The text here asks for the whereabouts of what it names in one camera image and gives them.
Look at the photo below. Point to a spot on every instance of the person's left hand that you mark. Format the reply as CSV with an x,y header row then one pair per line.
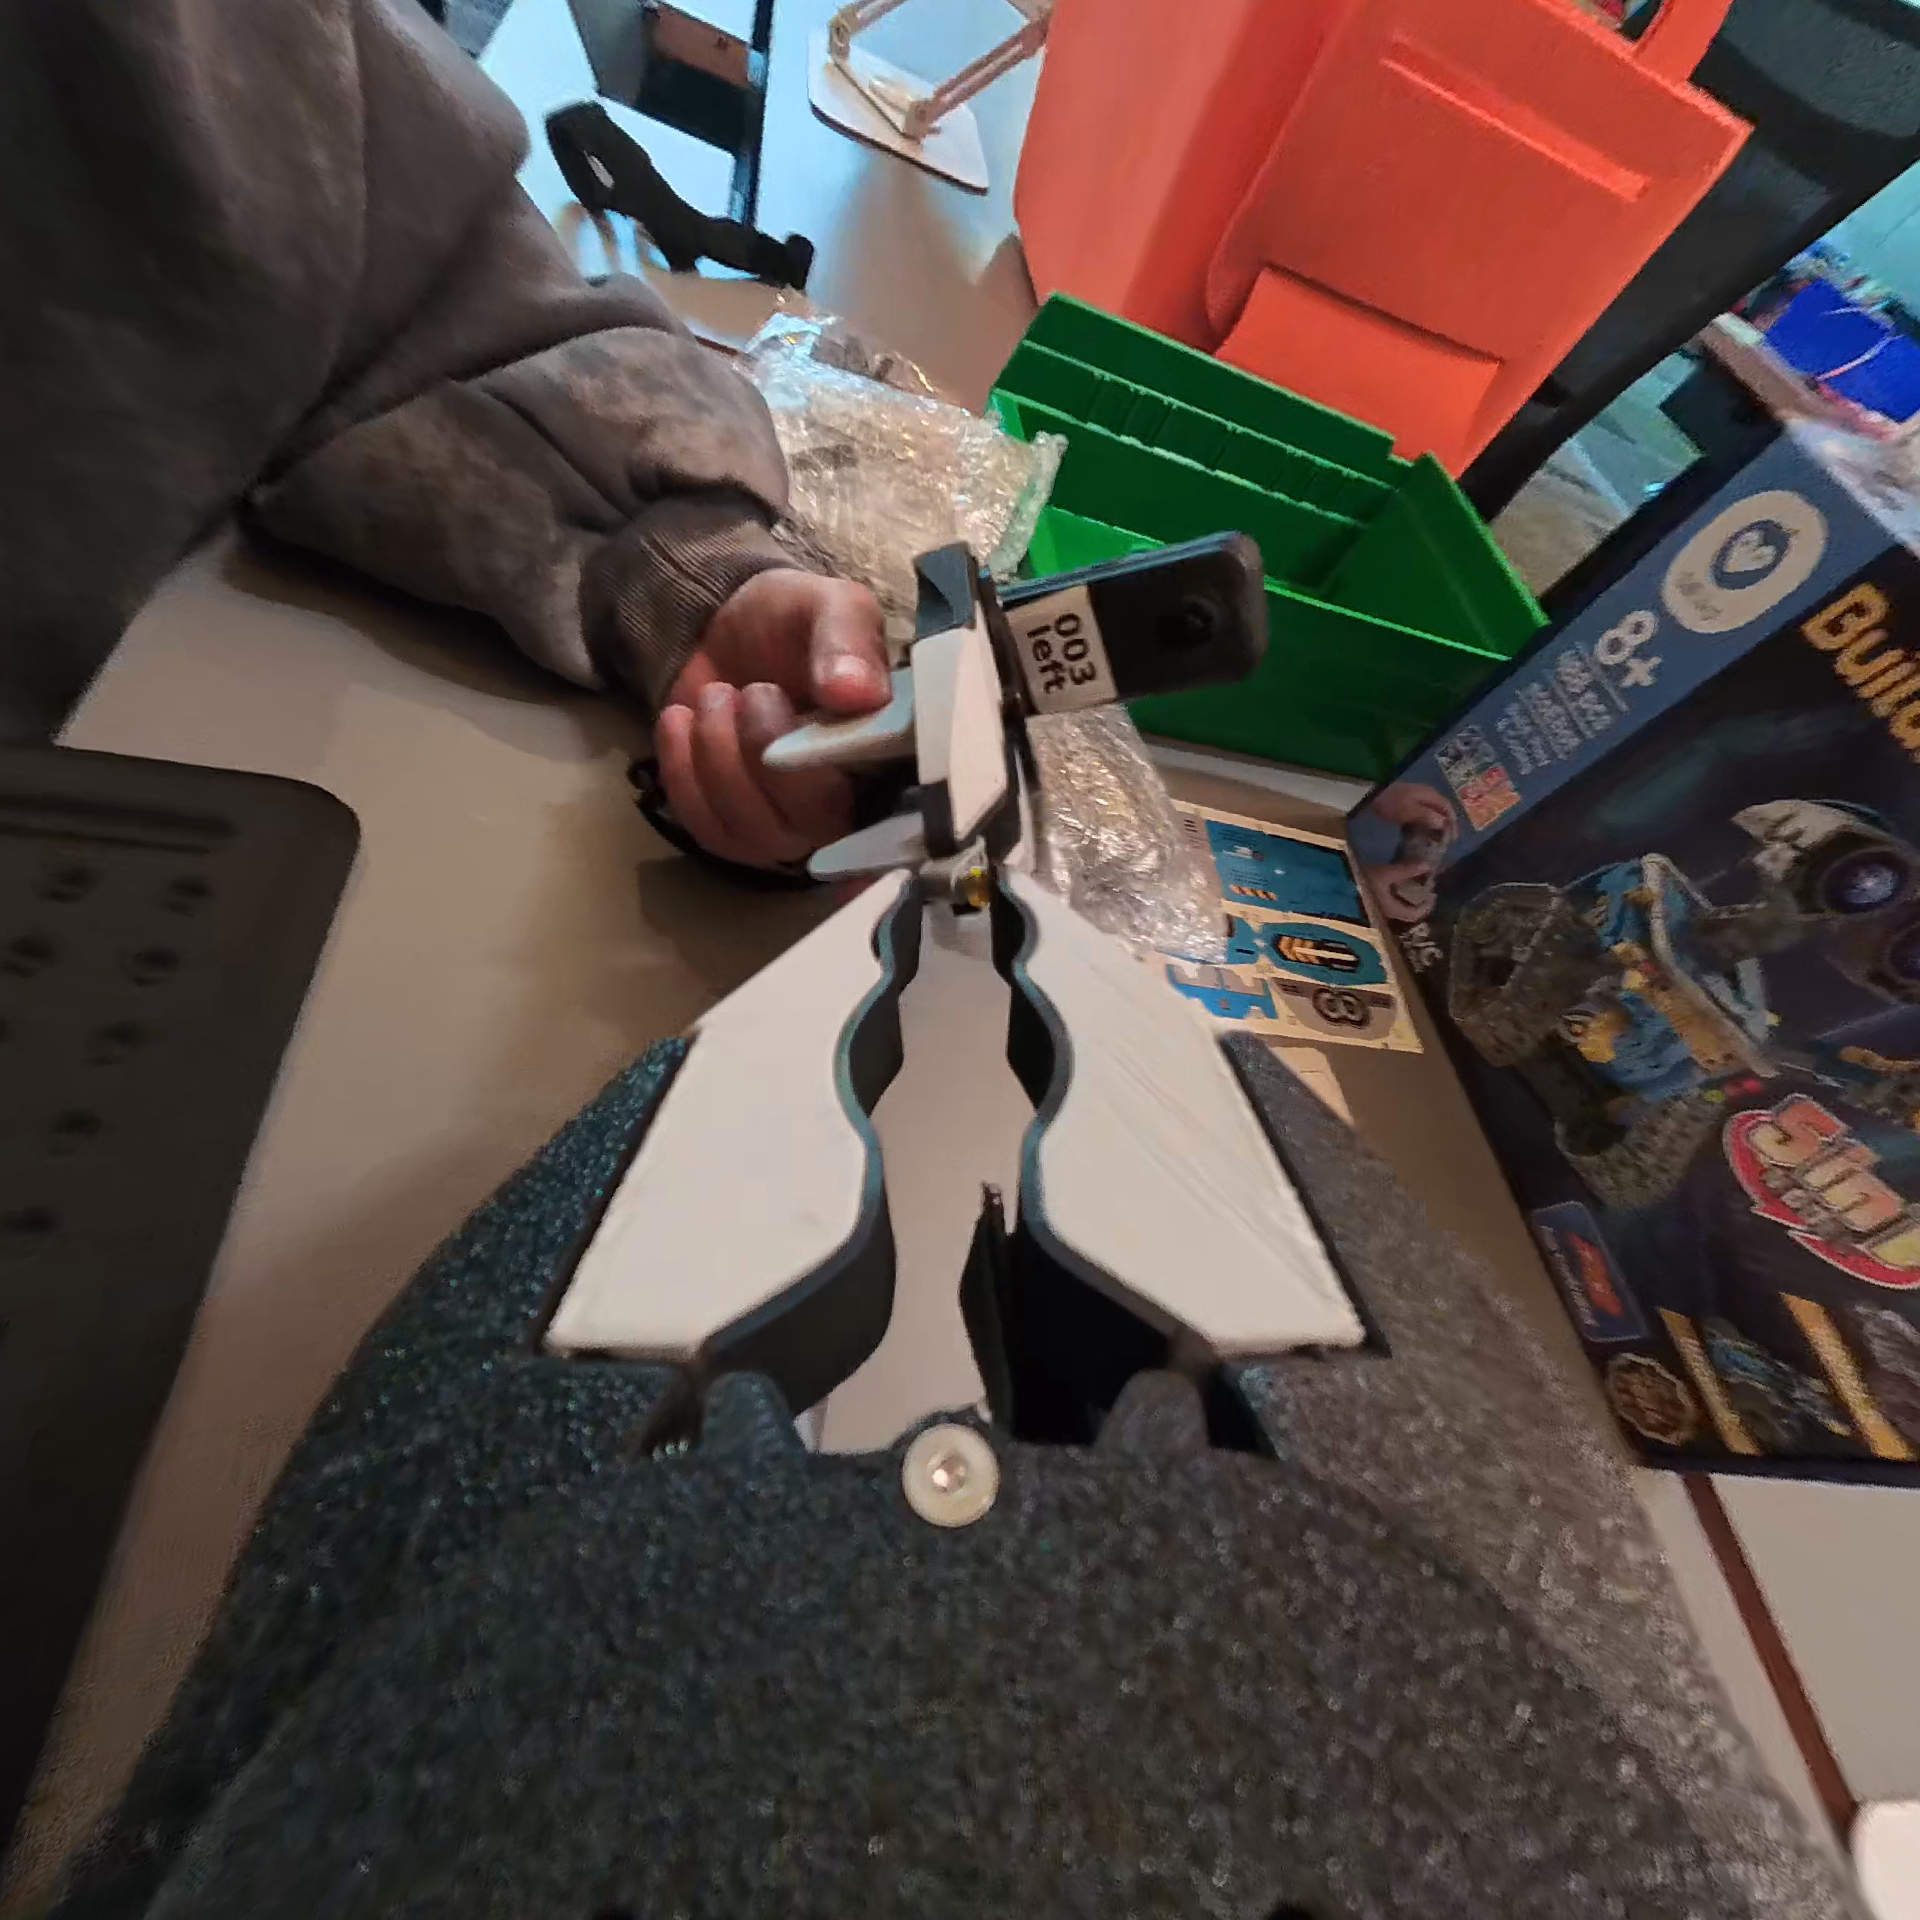
x,y
764,660

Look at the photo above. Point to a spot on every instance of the orange storage bin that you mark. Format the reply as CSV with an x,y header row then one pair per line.
x,y
1351,226

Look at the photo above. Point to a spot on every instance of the wooden laptop stand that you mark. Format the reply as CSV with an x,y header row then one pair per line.
x,y
899,118

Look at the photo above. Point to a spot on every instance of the green storage bin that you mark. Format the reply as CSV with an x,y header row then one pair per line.
x,y
1274,599

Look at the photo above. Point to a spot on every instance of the dark blue toy kit box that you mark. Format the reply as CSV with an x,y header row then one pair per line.
x,y
1651,1051

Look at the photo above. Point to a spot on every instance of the clear bubble wrap bag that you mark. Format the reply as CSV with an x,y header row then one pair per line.
x,y
899,453

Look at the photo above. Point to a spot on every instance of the grey desk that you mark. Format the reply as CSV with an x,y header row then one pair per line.
x,y
452,974

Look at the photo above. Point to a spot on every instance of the blue sticker sheet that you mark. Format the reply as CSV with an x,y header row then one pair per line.
x,y
1303,961

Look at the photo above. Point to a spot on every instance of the black curved stand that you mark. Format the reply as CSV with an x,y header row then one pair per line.
x,y
675,210

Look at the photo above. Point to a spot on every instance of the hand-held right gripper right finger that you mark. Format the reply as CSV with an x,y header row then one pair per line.
x,y
1185,1187

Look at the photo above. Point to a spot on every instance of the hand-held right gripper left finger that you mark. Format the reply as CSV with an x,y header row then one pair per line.
x,y
721,1187

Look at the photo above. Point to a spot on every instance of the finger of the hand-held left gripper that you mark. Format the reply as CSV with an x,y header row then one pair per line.
x,y
967,737

